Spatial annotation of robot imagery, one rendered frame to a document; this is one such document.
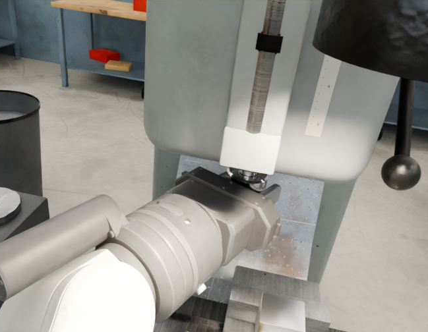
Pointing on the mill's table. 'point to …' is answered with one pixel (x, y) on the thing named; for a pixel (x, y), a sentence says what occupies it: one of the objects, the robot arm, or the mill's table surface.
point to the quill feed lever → (403, 144)
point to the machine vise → (239, 311)
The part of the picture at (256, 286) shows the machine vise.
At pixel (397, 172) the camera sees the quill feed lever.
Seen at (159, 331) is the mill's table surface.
